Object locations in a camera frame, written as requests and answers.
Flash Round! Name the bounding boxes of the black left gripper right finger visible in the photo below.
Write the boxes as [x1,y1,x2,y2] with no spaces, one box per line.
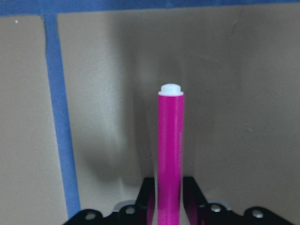
[183,176,208,225]

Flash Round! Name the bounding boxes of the pink marker pen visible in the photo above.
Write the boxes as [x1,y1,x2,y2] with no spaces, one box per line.
[157,83,185,225]

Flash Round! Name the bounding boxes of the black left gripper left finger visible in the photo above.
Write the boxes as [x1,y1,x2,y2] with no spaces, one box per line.
[135,177,156,225]

